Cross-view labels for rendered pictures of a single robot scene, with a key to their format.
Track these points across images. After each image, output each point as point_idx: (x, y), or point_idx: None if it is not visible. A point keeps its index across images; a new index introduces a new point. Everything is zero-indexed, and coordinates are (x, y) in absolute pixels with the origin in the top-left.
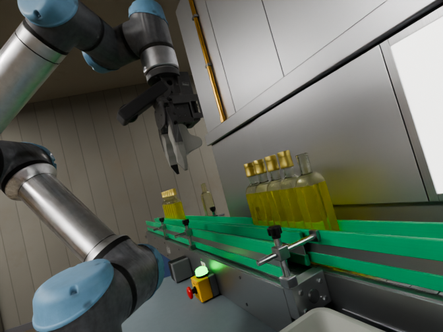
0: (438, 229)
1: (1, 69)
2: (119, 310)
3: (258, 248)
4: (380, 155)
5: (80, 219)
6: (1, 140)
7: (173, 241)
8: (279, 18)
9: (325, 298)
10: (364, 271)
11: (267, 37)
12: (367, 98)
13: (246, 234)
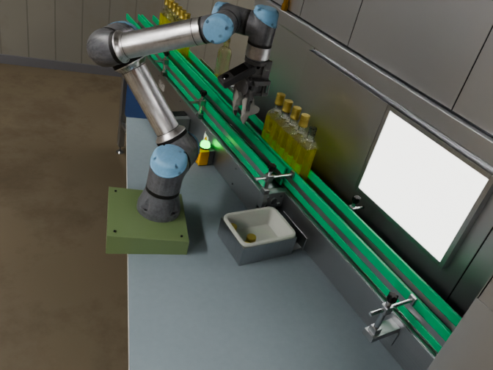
0: (340, 203)
1: (173, 43)
2: (184, 175)
3: (257, 164)
4: (353, 153)
5: (163, 110)
6: (122, 31)
7: (173, 85)
8: (372, 3)
9: (278, 203)
10: (301, 202)
11: (357, 1)
12: (367, 122)
13: (252, 140)
